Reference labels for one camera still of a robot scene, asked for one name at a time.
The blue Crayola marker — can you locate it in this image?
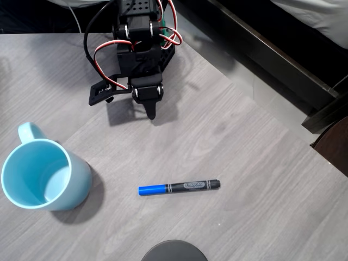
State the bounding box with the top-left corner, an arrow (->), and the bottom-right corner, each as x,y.
138,178 -> 221,196

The light blue ceramic mug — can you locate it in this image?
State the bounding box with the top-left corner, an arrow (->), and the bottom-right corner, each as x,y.
1,121 -> 93,212

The green circuit board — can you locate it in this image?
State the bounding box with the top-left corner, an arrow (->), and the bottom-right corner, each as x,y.
159,17 -> 171,47

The white cloth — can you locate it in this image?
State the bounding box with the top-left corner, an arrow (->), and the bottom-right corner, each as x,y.
47,0 -> 111,8

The round black object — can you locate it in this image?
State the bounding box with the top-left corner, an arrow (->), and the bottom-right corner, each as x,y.
140,239 -> 209,261

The brown wooden furniture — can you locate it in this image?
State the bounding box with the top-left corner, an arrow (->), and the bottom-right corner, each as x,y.
311,116 -> 348,180

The white mattress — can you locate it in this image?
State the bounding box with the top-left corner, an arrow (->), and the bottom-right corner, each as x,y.
271,0 -> 348,50

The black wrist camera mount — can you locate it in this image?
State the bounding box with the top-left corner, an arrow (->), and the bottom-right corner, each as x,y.
87,75 -> 131,107

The red white servo cable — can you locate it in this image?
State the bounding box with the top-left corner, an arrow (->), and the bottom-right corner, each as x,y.
93,40 -> 136,90
160,26 -> 183,50
157,0 -> 178,30

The black cable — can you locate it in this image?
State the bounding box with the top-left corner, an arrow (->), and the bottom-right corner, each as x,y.
83,0 -> 120,80

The thin white cable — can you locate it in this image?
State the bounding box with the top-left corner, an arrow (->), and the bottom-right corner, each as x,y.
65,0 -> 83,34

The dark wooden bed frame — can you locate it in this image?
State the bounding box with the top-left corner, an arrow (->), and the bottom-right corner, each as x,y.
173,0 -> 348,134

